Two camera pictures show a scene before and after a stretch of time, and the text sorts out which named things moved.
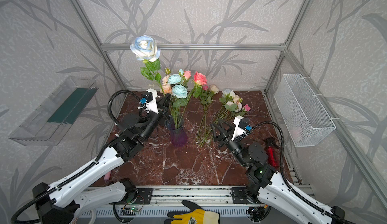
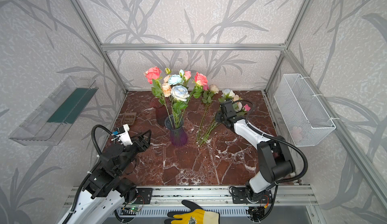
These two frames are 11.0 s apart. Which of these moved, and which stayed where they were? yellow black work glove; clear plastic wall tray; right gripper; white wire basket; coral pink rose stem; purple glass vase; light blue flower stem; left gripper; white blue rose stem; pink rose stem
Moved: right gripper; left gripper; light blue flower stem; white blue rose stem
Stayed: pink rose stem; coral pink rose stem; clear plastic wall tray; yellow black work glove; purple glass vase; white wire basket
